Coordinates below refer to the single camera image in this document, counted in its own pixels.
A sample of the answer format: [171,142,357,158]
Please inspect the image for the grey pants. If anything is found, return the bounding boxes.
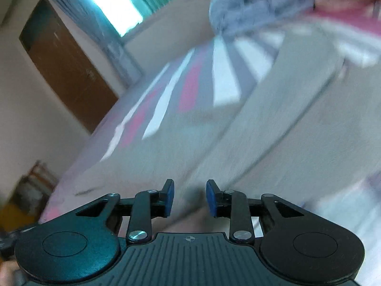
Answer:
[74,23,380,232]

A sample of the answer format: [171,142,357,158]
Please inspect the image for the striped pink grey bedsheet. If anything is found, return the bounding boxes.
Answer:
[38,5,381,286]

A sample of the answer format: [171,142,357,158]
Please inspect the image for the brown wooden door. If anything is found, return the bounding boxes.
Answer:
[19,0,118,133]

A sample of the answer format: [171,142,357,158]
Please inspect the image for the folded blue-grey quilt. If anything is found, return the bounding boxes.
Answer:
[209,0,314,37]

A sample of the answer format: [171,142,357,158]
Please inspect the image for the grey curtain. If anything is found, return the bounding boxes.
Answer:
[54,0,143,85]

